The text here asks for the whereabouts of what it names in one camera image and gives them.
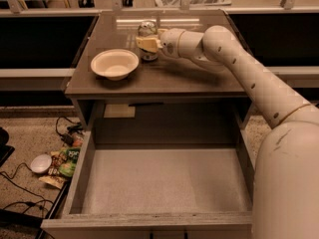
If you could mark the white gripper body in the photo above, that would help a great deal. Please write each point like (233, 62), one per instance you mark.
(170, 41)

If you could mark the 7up soda can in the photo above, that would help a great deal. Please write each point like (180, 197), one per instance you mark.
(147, 29)

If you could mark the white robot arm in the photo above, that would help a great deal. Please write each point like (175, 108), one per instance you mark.
(286, 167)

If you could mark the grey cabinet with glass top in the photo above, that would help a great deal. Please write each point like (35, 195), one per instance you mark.
(166, 94)

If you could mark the open grey top drawer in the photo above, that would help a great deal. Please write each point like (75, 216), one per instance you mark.
(173, 171)

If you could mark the white paper bowl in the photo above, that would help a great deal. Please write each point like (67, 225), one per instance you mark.
(115, 64)

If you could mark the green snack bag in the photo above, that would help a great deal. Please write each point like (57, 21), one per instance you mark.
(64, 161)

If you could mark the small white bowl on floor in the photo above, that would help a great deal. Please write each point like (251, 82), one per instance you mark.
(41, 163)

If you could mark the yellow snack bag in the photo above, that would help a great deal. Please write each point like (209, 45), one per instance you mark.
(55, 181)

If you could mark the black power adapter with cable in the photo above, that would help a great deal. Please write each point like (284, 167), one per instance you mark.
(73, 134)

